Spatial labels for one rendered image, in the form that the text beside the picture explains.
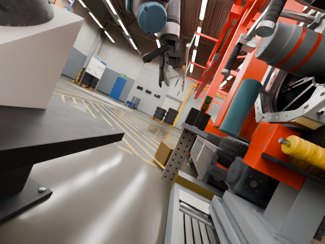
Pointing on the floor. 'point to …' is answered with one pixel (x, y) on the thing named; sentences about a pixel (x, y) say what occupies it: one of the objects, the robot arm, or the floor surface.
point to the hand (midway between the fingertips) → (162, 86)
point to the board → (95, 68)
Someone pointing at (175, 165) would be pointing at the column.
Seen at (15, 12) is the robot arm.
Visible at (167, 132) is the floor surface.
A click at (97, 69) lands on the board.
